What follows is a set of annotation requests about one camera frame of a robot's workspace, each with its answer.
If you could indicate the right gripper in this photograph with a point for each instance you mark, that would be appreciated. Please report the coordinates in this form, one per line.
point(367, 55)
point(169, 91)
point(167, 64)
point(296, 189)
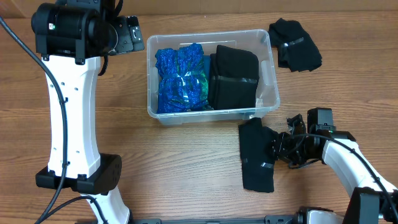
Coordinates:
point(282, 151)

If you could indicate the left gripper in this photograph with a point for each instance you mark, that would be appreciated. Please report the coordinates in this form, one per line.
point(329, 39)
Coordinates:
point(131, 35)

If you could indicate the blue green sparkly cloth bundle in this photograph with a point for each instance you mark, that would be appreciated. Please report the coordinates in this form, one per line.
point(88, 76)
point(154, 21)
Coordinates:
point(183, 84)

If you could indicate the blue denim jeans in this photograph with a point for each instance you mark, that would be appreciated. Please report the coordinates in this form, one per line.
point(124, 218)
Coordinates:
point(207, 61)

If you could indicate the large black cloth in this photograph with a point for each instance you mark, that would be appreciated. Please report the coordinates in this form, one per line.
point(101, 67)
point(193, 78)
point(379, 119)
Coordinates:
point(234, 77)

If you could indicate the small black cloth top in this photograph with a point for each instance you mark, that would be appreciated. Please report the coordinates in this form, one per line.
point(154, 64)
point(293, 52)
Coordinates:
point(296, 49)

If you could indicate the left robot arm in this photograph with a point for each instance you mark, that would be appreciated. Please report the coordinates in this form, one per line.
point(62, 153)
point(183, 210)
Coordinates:
point(75, 40)

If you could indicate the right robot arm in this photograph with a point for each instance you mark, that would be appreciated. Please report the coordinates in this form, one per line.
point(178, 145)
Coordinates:
point(372, 197)

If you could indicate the clear plastic storage bin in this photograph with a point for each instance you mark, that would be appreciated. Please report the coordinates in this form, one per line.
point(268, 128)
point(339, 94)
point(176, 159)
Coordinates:
point(256, 41)

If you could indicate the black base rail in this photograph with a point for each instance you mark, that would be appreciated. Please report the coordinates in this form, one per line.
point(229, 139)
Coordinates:
point(268, 219)

